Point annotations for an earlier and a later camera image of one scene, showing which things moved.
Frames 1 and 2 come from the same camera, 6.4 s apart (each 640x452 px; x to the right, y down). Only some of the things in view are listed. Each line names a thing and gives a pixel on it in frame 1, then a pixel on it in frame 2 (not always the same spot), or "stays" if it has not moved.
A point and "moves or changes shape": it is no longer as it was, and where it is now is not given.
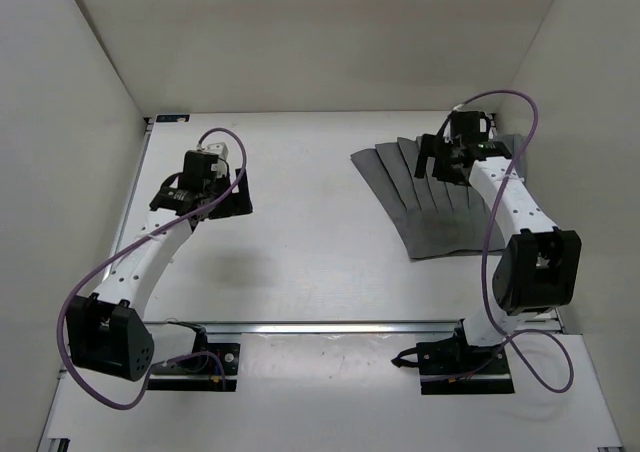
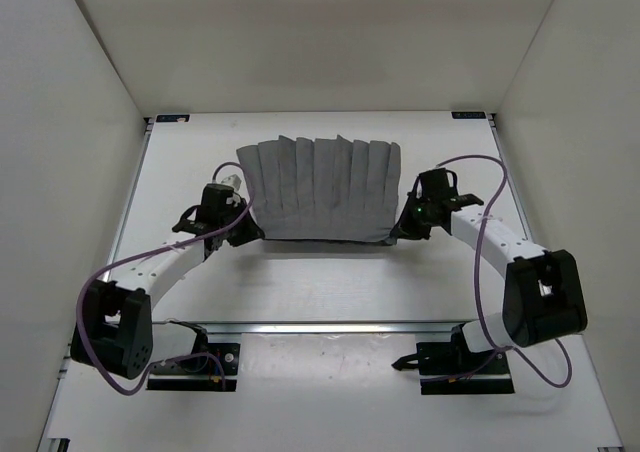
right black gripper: [433, 147] -> [406, 228]
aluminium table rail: [305, 328] stays
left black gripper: [237, 202] -> [251, 232]
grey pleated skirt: [430, 217] moves or changes shape
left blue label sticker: [172, 118] stays
